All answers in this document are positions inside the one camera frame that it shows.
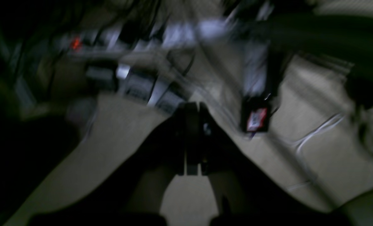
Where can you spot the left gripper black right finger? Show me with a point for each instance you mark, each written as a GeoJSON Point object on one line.
{"type": "Point", "coordinates": [244, 194]}

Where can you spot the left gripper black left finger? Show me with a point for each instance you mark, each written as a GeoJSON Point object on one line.
{"type": "Point", "coordinates": [132, 195]}

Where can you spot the black power adapter with label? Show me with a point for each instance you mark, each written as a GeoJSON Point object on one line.
{"type": "Point", "coordinates": [255, 114]}

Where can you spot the grey power strip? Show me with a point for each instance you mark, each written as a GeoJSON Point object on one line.
{"type": "Point", "coordinates": [121, 40]}

